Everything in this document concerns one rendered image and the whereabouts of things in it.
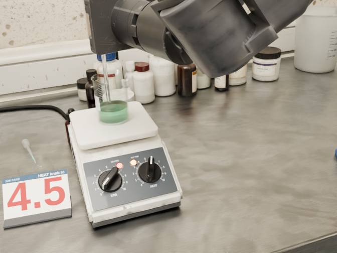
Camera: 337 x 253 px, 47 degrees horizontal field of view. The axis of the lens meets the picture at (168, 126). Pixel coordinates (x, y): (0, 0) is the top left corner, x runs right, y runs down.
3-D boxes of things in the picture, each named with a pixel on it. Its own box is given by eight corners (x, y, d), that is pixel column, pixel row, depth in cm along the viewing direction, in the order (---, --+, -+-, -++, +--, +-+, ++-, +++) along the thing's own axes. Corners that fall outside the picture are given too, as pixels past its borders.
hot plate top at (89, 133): (160, 135, 57) (160, 129, 57) (78, 151, 54) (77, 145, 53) (139, 104, 67) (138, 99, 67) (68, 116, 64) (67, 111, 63)
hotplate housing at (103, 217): (184, 208, 54) (183, 159, 51) (91, 232, 51) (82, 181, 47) (141, 137, 73) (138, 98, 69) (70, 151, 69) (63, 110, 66)
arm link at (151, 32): (159, 34, 34) (187, 79, 38) (211, -16, 35) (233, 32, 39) (121, 22, 39) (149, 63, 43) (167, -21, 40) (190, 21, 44)
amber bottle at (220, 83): (221, 84, 95) (222, 51, 92) (231, 88, 93) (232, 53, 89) (211, 88, 94) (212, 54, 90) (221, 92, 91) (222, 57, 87)
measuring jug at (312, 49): (318, 53, 115) (326, 1, 108) (359, 64, 105) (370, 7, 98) (276, 67, 105) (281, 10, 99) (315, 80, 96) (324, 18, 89)
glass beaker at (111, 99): (118, 132, 57) (113, 81, 54) (89, 125, 60) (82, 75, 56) (140, 116, 62) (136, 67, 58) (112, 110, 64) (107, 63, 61)
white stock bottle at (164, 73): (178, 95, 91) (177, 49, 86) (153, 98, 90) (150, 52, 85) (173, 86, 96) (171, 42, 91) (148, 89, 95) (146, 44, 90)
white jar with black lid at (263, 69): (256, 71, 103) (258, 44, 100) (281, 74, 100) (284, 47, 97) (247, 79, 98) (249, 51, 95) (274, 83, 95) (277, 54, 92)
